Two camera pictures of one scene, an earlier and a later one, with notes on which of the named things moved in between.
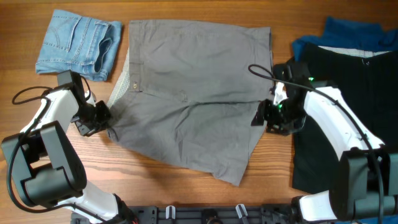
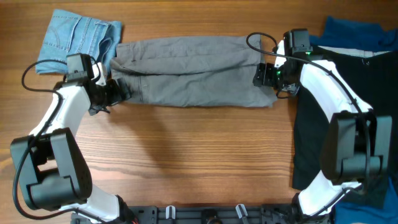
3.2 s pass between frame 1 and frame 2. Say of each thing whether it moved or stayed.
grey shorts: moved
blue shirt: stayed
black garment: stayed
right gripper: moved
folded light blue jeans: stayed
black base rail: stayed
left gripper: moved
